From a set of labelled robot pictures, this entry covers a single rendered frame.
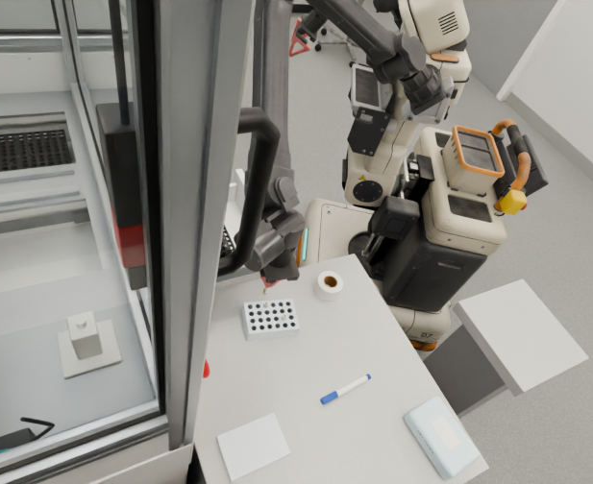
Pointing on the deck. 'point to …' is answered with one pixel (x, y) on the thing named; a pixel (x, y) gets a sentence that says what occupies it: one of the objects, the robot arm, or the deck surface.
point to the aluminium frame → (172, 221)
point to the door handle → (252, 117)
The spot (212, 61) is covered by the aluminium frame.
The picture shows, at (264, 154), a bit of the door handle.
